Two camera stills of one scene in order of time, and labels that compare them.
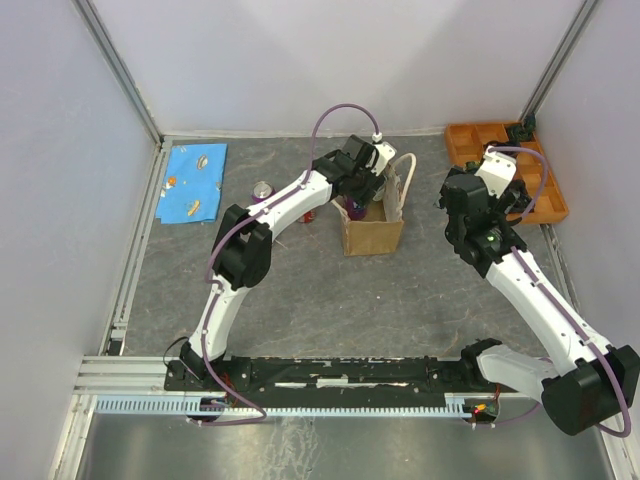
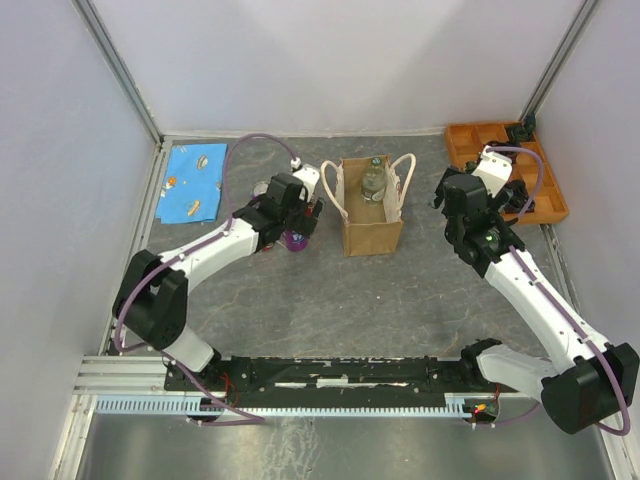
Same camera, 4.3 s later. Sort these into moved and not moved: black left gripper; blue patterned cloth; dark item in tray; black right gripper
Moved: black left gripper
Not moved: dark item in tray; blue patterned cloth; black right gripper
